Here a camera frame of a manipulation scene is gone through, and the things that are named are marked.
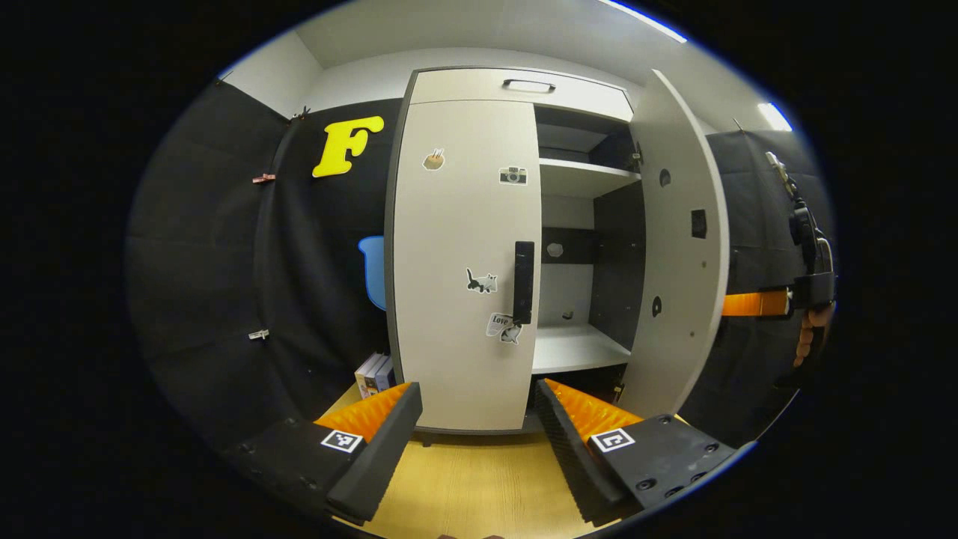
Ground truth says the black cable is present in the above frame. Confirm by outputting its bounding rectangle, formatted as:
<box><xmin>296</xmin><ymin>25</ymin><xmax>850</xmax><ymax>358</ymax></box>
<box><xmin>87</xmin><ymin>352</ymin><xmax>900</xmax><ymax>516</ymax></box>
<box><xmin>765</xmin><ymin>151</ymin><xmax>833</xmax><ymax>278</ymax></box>

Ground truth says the white double-door shoe cabinet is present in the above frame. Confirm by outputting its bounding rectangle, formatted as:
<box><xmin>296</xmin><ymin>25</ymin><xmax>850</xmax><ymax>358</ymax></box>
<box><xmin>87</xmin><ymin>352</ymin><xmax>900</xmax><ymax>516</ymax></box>
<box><xmin>383</xmin><ymin>66</ymin><xmax>649</xmax><ymax>448</ymax></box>

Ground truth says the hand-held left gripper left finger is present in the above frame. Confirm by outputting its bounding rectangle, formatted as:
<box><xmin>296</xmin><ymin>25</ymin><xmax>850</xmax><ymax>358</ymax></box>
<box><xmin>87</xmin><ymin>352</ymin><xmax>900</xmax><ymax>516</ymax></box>
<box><xmin>219</xmin><ymin>382</ymin><xmax>424</xmax><ymax>527</ymax></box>

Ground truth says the white cabinet shelf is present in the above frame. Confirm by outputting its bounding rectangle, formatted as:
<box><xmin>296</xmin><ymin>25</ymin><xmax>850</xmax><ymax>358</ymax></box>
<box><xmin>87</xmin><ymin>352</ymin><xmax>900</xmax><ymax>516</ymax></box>
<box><xmin>539</xmin><ymin>159</ymin><xmax>642</xmax><ymax>199</ymax></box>
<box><xmin>531</xmin><ymin>323</ymin><xmax>632</xmax><ymax>375</ymax></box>

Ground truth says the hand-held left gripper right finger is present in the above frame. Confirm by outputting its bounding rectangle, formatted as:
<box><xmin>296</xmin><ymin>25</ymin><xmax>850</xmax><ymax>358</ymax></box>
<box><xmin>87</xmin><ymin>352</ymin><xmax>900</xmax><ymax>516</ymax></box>
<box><xmin>534</xmin><ymin>378</ymin><xmax>758</xmax><ymax>529</ymax></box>

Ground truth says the cabinet door with headphone sticker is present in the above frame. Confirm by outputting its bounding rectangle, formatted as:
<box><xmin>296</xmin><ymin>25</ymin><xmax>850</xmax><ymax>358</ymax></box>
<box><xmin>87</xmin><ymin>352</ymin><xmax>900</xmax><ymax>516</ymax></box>
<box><xmin>618</xmin><ymin>69</ymin><xmax>730</xmax><ymax>420</ymax></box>

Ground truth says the cabinet door with camera sticker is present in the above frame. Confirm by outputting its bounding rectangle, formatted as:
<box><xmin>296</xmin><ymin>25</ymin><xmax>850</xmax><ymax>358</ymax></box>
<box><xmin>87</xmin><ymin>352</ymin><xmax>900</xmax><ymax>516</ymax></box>
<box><xmin>392</xmin><ymin>100</ymin><xmax>543</xmax><ymax>433</ymax></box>

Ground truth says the short ceiling light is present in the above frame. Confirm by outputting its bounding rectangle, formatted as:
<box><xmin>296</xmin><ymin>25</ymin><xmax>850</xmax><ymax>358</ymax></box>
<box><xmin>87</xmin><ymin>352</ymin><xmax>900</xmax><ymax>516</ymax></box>
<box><xmin>757</xmin><ymin>103</ymin><xmax>793</xmax><ymax>133</ymax></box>

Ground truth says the white cabinet drawer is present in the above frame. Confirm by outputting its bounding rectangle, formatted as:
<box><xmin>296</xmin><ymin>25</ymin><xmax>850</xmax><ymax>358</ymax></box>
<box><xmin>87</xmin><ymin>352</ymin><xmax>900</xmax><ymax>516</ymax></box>
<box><xmin>410</xmin><ymin>69</ymin><xmax>635</xmax><ymax>122</ymax></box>

